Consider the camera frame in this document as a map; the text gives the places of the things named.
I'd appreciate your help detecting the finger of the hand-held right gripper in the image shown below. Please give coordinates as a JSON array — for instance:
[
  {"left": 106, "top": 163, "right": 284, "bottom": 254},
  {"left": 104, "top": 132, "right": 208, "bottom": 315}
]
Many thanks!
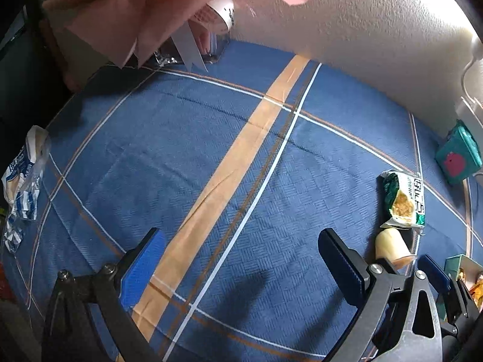
[{"left": 418, "top": 254, "right": 473, "bottom": 325}]

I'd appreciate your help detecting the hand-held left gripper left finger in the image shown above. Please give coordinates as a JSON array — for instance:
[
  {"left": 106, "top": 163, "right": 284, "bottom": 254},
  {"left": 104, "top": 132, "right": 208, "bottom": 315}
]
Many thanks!
[{"left": 41, "top": 227, "right": 167, "bottom": 362}]

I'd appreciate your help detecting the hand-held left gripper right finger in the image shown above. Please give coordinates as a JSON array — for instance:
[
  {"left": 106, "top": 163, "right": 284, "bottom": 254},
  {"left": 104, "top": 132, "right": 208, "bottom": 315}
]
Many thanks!
[{"left": 318, "top": 228, "right": 444, "bottom": 362}]

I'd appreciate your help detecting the teal shallow cardboard box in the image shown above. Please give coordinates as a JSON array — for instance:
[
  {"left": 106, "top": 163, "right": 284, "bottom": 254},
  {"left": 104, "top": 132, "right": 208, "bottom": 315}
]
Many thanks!
[{"left": 444, "top": 255, "right": 483, "bottom": 310}]

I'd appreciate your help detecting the gold orange egg roll packet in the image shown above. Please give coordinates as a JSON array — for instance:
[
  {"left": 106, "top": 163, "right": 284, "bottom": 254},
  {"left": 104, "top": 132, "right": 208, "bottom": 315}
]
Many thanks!
[{"left": 458, "top": 268, "right": 483, "bottom": 300}]

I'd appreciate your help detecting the small jelly cup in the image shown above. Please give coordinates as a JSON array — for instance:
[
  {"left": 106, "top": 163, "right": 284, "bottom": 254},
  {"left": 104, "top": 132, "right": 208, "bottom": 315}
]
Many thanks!
[{"left": 375, "top": 227, "right": 417, "bottom": 270}]

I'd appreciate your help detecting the green white cracker packet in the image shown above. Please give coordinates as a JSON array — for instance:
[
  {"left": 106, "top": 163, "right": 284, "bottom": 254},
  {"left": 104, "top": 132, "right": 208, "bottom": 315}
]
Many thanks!
[{"left": 378, "top": 170, "right": 427, "bottom": 231}]

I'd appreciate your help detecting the blue plaid tablecloth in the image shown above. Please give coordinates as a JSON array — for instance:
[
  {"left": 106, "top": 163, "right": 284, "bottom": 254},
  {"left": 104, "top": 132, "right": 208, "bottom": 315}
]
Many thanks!
[{"left": 0, "top": 40, "right": 483, "bottom": 362}]

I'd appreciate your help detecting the teal tin with pink print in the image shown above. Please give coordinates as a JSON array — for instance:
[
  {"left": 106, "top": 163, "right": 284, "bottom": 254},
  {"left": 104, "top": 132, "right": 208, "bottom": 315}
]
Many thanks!
[{"left": 435, "top": 120, "right": 483, "bottom": 186}]

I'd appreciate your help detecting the crumpled blue white wrapper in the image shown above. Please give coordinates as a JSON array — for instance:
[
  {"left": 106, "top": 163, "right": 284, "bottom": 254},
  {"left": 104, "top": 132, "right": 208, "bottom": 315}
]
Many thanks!
[{"left": 2, "top": 125, "right": 51, "bottom": 253}]

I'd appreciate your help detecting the clear pink gift box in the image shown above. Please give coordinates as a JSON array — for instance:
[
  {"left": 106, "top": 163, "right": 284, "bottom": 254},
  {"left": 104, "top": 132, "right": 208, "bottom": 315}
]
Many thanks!
[{"left": 153, "top": 0, "right": 236, "bottom": 73}]

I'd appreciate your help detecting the pink flower bouquet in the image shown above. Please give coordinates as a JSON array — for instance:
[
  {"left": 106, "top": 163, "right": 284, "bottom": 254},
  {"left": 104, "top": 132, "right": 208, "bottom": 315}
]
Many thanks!
[{"left": 40, "top": 0, "right": 315, "bottom": 91}]

